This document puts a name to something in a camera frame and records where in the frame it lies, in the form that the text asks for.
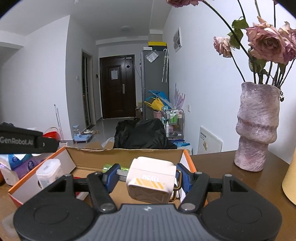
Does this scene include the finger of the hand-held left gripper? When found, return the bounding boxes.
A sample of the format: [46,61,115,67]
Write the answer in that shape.
[35,130,60,154]

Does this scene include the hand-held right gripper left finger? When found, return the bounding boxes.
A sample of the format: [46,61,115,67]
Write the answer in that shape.
[46,163,121,214]

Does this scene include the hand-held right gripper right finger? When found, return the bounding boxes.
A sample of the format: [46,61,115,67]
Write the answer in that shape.
[177,163,249,214]

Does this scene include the green spray bottle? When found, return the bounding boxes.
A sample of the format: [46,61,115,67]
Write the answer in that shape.
[103,163,130,172]

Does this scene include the red cardboard box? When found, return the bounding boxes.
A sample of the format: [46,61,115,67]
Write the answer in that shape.
[8,146,197,208]

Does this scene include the white plastic box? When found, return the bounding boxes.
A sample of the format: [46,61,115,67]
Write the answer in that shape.
[36,159,63,189]

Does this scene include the white plug adapter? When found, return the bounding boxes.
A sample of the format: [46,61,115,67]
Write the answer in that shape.
[117,156,178,204]

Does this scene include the red bucket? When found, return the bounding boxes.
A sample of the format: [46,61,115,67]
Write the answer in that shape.
[43,127,61,141]

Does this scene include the white mop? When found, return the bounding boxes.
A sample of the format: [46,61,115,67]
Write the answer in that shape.
[54,104,68,146]

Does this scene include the white and purple tissue pack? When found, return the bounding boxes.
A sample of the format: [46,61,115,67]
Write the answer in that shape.
[3,158,48,186]

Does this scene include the blue packets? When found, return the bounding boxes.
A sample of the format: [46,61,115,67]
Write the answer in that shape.
[173,140,192,155]

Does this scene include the blue pet water feeder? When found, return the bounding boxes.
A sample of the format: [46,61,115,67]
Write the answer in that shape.
[73,125,93,142]

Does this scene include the white board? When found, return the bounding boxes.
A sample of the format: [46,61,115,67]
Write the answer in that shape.
[198,126,223,155]

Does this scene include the black bag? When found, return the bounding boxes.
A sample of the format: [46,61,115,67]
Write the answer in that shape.
[113,119,177,150]

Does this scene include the metal trolley cart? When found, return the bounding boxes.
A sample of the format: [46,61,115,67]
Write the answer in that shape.
[162,109,184,139]

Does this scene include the dark glass side door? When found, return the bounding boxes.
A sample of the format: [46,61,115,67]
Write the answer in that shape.
[81,49,94,129]

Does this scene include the purple wrapping paper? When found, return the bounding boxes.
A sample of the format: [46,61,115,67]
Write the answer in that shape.
[174,83,186,109]

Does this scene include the blue and yellow bags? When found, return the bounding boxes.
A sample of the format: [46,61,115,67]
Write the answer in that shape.
[144,90,173,110]

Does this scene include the dark brown door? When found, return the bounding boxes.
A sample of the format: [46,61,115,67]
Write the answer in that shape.
[99,54,136,120]

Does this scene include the pink textured vase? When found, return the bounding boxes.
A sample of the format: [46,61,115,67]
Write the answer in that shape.
[234,82,281,172]

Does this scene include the grey refrigerator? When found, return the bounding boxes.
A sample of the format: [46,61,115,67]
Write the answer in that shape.
[141,47,170,120]

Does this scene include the yellow thermos jug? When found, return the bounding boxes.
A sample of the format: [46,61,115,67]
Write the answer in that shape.
[282,153,296,206]

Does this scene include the hanging folded umbrellas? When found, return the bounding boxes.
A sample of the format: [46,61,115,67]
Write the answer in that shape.
[161,49,169,83]

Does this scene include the clear plastic bag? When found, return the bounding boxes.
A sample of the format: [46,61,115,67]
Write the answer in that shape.
[147,51,159,63]

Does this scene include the dried pink roses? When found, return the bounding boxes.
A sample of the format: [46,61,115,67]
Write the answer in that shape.
[166,0,296,89]

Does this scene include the wall panel box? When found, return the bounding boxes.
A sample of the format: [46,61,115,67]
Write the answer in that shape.
[173,27,183,53]

